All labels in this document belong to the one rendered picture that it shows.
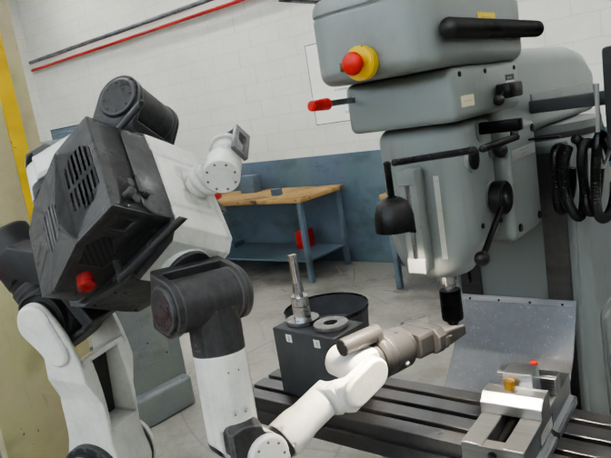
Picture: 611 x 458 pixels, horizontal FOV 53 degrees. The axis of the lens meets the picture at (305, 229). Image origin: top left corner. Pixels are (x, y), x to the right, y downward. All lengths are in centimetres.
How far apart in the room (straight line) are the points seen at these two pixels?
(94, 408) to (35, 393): 131
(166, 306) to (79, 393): 44
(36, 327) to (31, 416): 138
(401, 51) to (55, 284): 71
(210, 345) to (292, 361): 65
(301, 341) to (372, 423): 27
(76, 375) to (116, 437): 17
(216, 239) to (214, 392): 27
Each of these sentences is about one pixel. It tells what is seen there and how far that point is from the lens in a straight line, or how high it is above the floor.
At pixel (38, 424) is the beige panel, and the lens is 272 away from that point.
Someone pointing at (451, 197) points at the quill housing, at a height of 148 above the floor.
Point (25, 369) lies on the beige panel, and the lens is 265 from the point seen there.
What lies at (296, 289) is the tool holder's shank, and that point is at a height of 124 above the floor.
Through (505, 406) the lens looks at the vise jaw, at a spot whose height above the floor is 105.
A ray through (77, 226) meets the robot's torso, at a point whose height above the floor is 157.
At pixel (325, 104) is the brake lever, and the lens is 117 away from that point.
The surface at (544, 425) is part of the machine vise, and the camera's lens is 136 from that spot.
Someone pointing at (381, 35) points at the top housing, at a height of 180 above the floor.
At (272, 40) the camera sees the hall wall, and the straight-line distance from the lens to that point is 708.
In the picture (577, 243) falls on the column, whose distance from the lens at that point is 168.
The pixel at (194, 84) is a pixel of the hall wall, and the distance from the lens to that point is 801.
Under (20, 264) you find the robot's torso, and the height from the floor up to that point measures 148.
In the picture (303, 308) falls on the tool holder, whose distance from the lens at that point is 162.
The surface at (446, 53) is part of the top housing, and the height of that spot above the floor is 175.
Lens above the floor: 169
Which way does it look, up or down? 11 degrees down
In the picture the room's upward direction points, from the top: 9 degrees counter-clockwise
